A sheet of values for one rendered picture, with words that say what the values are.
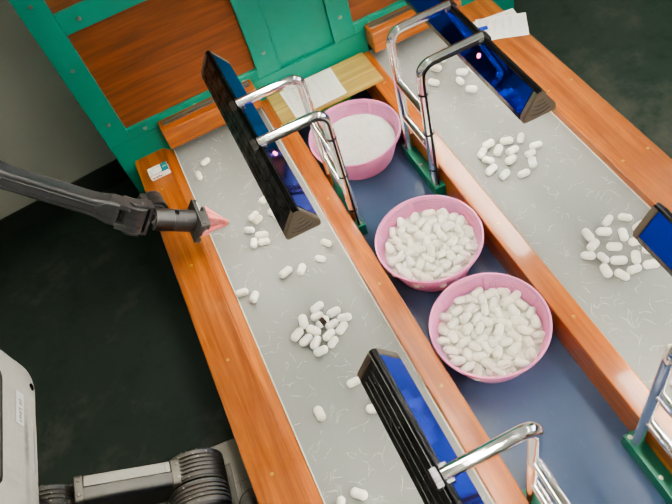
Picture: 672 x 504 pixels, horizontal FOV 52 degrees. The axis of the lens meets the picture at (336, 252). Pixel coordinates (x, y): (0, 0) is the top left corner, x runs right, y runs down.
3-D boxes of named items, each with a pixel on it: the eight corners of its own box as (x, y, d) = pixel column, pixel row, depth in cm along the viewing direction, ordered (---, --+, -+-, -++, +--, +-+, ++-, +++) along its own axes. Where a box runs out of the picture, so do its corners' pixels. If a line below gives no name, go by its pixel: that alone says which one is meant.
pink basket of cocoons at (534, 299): (469, 417, 150) (467, 400, 143) (413, 325, 166) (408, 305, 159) (575, 362, 152) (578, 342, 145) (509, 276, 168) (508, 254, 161)
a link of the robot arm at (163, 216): (149, 234, 169) (154, 214, 166) (142, 220, 174) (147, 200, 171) (176, 235, 173) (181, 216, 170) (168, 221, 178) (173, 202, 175)
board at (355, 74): (284, 128, 203) (283, 125, 202) (267, 99, 212) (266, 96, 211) (383, 80, 206) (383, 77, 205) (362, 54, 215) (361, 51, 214)
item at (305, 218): (287, 241, 142) (277, 220, 136) (202, 78, 180) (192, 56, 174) (322, 224, 143) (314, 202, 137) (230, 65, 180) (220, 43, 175)
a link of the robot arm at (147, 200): (122, 235, 167) (132, 204, 163) (111, 211, 175) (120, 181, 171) (169, 240, 174) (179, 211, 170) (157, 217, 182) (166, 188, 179)
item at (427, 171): (437, 198, 187) (417, 70, 152) (403, 154, 199) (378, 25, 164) (498, 168, 189) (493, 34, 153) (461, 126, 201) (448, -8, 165)
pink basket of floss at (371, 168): (385, 196, 191) (380, 174, 184) (301, 180, 202) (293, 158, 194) (418, 128, 204) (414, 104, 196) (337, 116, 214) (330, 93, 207)
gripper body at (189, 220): (198, 198, 178) (170, 197, 174) (208, 225, 172) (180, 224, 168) (190, 217, 182) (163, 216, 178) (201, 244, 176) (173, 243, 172)
